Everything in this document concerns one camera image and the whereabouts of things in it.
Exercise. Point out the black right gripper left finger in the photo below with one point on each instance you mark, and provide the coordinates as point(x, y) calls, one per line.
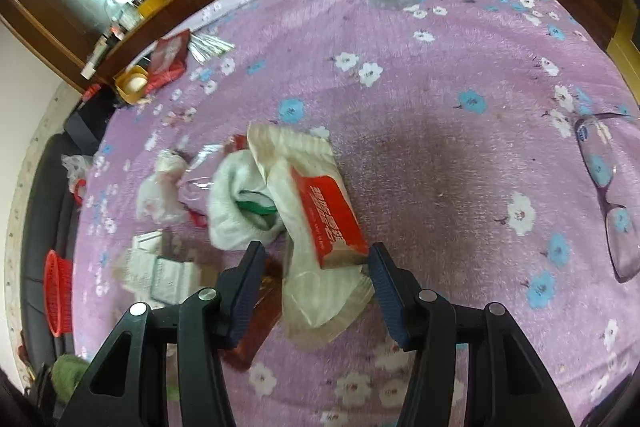
point(126, 382)

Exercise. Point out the green towel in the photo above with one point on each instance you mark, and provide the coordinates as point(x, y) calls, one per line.
point(66, 374)

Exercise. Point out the white medicine box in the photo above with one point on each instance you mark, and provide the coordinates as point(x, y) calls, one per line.
point(150, 270)

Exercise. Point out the white tissue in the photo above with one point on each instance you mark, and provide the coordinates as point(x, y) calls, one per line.
point(158, 199)

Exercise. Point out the red plastic basket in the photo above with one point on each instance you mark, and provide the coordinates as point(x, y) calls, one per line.
point(57, 287)

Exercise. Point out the black leather sofa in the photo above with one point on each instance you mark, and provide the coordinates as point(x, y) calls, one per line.
point(51, 224)

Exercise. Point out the clear plastic bag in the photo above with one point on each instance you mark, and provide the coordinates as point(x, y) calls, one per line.
point(77, 168)

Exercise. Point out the purple eyeglasses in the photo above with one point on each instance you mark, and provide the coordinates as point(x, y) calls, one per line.
point(609, 145)

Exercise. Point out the yellow tape roll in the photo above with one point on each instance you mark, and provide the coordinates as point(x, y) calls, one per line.
point(131, 85)

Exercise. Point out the red packet on table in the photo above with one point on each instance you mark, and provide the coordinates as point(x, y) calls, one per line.
point(168, 61)

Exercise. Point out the chopsticks on table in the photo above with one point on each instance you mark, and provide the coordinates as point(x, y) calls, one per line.
point(204, 47)

